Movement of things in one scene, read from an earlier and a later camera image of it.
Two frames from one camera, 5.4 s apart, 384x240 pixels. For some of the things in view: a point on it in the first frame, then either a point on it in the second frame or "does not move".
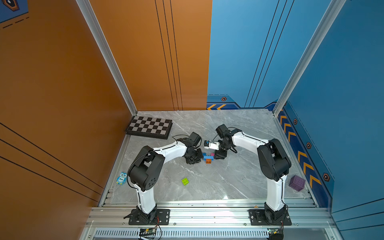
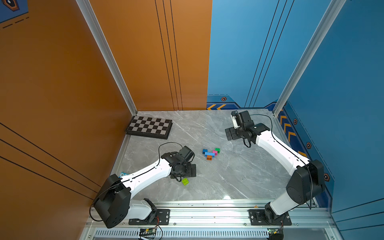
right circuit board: x=275 y=233 does not move
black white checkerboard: x=149 y=127 does not move
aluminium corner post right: x=334 y=7 does not move
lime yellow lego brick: x=185 y=181 does not move
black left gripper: x=199 y=151 to x=189 y=173
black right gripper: x=219 y=155 to x=231 y=131
